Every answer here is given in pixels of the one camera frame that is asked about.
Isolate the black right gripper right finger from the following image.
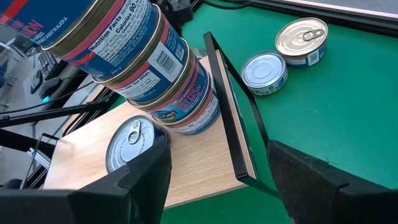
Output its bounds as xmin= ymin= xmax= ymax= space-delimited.
xmin=266 ymin=139 xmax=398 ymax=224

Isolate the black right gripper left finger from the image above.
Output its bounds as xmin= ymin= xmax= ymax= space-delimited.
xmin=0 ymin=131 xmax=172 ymax=224

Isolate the blue-label can pull-tab lid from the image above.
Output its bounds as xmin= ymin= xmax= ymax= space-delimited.
xmin=104 ymin=114 xmax=170 ymax=174

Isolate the black mouse blue light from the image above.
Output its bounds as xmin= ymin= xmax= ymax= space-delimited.
xmin=37 ymin=77 xmax=63 ymax=104

